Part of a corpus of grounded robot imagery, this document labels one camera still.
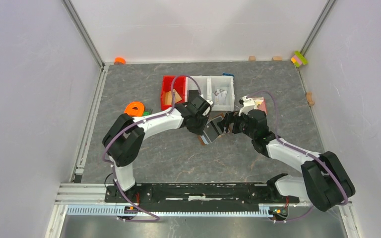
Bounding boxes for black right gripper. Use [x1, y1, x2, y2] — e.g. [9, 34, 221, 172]
[217, 111, 256, 139]

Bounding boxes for dark grey credit card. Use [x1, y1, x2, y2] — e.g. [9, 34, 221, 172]
[201, 120, 222, 144]

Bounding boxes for brown leather card holder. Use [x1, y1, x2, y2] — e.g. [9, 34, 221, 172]
[198, 113, 226, 145]

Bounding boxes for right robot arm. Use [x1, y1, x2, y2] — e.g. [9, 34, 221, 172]
[217, 110, 356, 212]

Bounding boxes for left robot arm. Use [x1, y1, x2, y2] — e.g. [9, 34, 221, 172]
[102, 96, 213, 202]

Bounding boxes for black card in bin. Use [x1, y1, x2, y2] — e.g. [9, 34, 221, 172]
[188, 89, 200, 103]

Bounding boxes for playing card box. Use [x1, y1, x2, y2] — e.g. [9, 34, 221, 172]
[253, 97, 267, 115]

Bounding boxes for cards in white bin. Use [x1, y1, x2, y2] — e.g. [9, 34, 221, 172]
[213, 88, 228, 106]

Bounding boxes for cards in red bin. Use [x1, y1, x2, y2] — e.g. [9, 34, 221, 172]
[163, 89, 182, 106]

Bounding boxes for white plastic bin left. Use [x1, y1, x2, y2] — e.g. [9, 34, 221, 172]
[184, 75, 208, 106]

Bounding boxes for white plastic bin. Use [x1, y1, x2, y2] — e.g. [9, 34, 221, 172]
[184, 75, 208, 106]
[207, 75, 235, 112]

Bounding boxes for red plastic bin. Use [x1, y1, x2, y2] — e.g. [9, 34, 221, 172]
[160, 75, 187, 111]

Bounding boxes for white plastic bin right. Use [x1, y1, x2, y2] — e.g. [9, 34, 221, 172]
[207, 75, 235, 112]

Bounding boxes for blue toy piece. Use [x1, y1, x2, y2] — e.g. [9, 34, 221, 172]
[222, 73, 235, 77]

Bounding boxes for wooden arch block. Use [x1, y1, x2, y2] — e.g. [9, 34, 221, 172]
[306, 92, 315, 107]

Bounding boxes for orange tape dispenser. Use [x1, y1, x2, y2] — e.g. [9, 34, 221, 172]
[124, 101, 145, 117]

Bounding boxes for colourful toy block stack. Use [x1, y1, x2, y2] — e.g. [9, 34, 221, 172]
[290, 51, 308, 68]

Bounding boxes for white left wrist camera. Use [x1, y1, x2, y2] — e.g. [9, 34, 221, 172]
[202, 100, 213, 116]

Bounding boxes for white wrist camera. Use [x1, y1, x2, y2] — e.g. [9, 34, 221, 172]
[202, 100, 213, 116]
[238, 96, 257, 116]

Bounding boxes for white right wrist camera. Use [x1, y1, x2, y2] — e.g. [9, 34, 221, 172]
[238, 96, 257, 116]

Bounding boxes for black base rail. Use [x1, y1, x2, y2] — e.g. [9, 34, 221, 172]
[104, 182, 300, 213]

